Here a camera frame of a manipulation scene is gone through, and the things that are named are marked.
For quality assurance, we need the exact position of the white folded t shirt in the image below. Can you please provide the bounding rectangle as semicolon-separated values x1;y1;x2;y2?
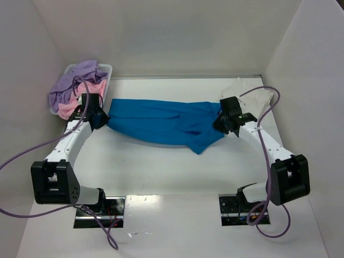
219;77;274;119

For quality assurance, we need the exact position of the lavender t shirt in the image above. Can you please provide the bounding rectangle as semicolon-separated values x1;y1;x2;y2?
48;60;110;113

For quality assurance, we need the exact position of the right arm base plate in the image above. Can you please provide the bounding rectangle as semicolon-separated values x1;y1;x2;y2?
218;195;260;226

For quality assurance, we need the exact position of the white plastic laundry basket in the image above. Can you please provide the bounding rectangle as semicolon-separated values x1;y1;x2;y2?
49;63;114;116

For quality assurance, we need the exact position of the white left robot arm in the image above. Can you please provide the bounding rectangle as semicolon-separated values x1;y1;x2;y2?
31;93;110;212

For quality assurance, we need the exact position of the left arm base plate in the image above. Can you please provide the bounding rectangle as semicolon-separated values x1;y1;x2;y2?
73;196;125;229

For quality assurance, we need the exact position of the pink t shirt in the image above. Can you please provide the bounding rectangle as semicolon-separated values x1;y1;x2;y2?
58;79;107;120

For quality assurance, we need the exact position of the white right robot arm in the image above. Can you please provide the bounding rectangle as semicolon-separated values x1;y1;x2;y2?
213;97;311;206

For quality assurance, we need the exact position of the blue t shirt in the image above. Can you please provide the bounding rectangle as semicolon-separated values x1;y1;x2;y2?
107;99;224;154

